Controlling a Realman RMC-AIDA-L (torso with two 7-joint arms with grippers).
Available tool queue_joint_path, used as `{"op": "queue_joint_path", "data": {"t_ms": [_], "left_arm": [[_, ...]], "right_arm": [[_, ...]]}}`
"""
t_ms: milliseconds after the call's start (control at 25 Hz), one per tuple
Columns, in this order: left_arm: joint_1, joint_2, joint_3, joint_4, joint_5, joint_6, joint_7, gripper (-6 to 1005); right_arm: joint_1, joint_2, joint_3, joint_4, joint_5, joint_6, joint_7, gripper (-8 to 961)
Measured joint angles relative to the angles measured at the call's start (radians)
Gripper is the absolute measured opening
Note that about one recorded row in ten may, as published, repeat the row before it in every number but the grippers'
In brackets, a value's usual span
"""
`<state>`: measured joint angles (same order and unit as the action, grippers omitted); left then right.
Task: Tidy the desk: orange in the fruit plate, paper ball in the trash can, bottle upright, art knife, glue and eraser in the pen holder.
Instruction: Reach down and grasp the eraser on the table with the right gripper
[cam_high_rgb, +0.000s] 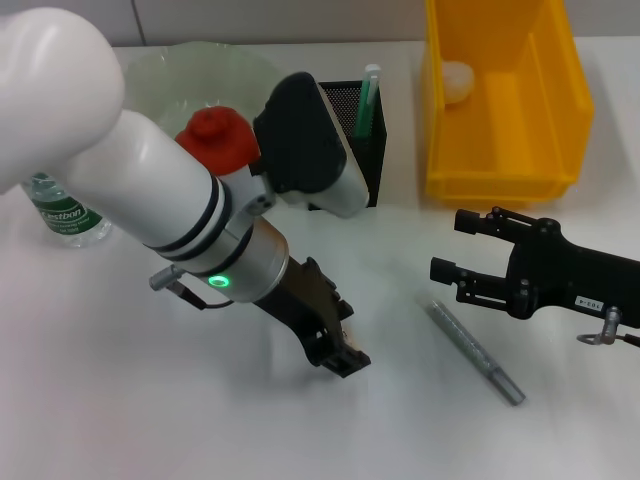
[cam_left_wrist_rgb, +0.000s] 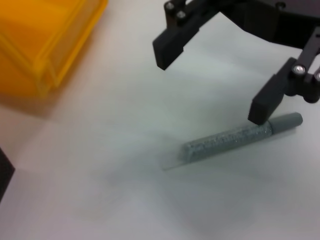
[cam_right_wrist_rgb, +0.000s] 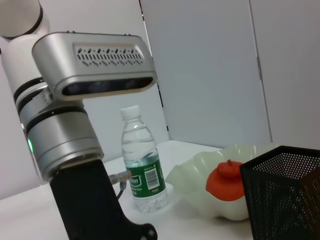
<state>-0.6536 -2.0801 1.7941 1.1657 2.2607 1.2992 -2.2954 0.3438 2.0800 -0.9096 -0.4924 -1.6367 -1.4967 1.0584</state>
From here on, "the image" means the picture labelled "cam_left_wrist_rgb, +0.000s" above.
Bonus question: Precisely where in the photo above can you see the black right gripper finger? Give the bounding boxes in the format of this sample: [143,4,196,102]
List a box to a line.
[247,26,320,126]
[152,0,224,71]

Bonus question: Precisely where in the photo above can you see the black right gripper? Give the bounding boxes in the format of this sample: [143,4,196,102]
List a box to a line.
[219,0,320,49]

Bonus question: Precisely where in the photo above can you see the black mesh pen holder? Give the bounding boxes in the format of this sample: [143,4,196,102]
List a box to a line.
[0,146,17,202]

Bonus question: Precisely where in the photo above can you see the yellow plastic bin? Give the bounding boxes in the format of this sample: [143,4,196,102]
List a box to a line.
[0,0,110,105]

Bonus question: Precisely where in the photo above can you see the grey pen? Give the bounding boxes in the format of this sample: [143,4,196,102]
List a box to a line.
[161,112,304,172]

